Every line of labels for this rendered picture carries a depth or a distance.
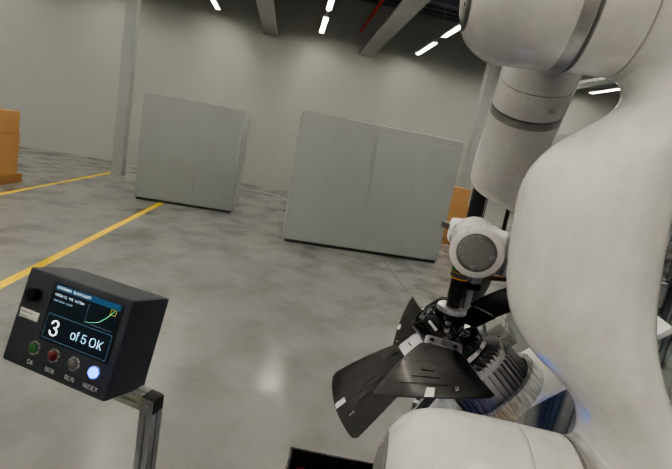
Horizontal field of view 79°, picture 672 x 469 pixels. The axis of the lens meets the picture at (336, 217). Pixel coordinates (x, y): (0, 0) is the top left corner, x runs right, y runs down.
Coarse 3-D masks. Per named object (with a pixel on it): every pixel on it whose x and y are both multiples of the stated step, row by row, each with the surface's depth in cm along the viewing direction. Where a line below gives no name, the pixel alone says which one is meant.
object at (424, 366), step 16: (416, 352) 93; (432, 352) 93; (448, 352) 94; (400, 368) 87; (416, 368) 86; (432, 368) 85; (448, 368) 86; (464, 368) 87; (384, 384) 83; (400, 384) 81; (416, 384) 80; (432, 384) 80; (448, 384) 79; (464, 384) 79; (480, 384) 79
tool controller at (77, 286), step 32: (32, 288) 81; (64, 288) 80; (96, 288) 79; (128, 288) 86; (32, 320) 81; (96, 320) 77; (128, 320) 76; (160, 320) 85; (64, 352) 78; (96, 352) 76; (128, 352) 78; (64, 384) 77; (96, 384) 76; (128, 384) 80
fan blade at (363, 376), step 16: (384, 352) 112; (400, 352) 110; (352, 368) 115; (368, 368) 111; (384, 368) 109; (336, 384) 115; (352, 384) 111; (368, 384) 108; (336, 400) 110; (352, 400) 107; (368, 400) 105; (384, 400) 103; (368, 416) 102; (352, 432) 101
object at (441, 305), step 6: (468, 282) 97; (474, 282) 96; (480, 282) 97; (468, 288) 96; (474, 288) 96; (468, 294) 97; (444, 300) 101; (462, 300) 98; (468, 300) 97; (438, 306) 97; (444, 306) 97; (462, 306) 98; (468, 306) 97; (444, 312) 96; (450, 312) 95; (456, 312) 94; (462, 312) 95
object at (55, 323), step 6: (48, 312) 80; (48, 318) 80; (54, 318) 80; (60, 318) 79; (66, 318) 79; (48, 324) 80; (54, 324) 80; (60, 324) 79; (48, 330) 80; (54, 330) 79; (60, 330) 79; (42, 336) 80; (48, 336) 79; (54, 336) 79; (60, 336) 79; (60, 342) 79
